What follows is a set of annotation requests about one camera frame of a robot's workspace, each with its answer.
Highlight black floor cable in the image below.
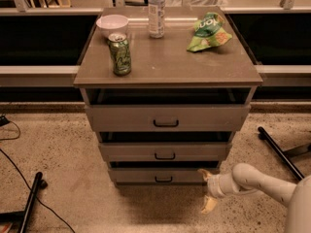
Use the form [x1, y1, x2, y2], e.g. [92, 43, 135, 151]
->
[0, 114, 76, 233]

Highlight green soda can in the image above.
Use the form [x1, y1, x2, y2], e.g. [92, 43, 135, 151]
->
[108, 32, 131, 76]

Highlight grey drawer cabinet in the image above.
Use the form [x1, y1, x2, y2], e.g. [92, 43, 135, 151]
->
[74, 7, 262, 172]

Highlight green chip bag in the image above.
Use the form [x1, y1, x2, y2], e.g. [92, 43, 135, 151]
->
[187, 13, 232, 52]

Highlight grey middle drawer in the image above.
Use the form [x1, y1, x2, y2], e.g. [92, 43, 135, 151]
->
[99, 131, 232, 161]

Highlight black base leg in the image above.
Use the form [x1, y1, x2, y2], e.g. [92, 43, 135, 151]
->
[258, 126, 311, 181]
[0, 172, 44, 233]

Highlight clear plastic water bottle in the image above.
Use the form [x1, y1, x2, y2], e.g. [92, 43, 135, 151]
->
[148, 0, 165, 39]

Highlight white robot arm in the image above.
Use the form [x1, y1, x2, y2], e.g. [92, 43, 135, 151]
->
[198, 163, 311, 233]

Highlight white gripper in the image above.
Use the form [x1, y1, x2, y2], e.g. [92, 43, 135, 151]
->
[198, 169, 240, 214]

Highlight grey bottom drawer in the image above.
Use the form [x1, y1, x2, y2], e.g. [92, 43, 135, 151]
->
[109, 161, 220, 184]

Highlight white bowl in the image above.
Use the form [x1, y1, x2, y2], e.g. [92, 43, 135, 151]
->
[96, 15, 128, 38]

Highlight grey top drawer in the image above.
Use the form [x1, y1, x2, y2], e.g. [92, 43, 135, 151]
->
[86, 88, 250, 132]

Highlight black left base leg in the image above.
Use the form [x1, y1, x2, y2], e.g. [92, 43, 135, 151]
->
[0, 172, 44, 233]

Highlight grey drawer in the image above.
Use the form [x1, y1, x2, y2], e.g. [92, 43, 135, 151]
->
[109, 161, 220, 184]
[86, 88, 250, 132]
[99, 131, 232, 161]

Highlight black right base leg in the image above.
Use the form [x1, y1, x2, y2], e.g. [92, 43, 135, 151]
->
[258, 126, 311, 181]

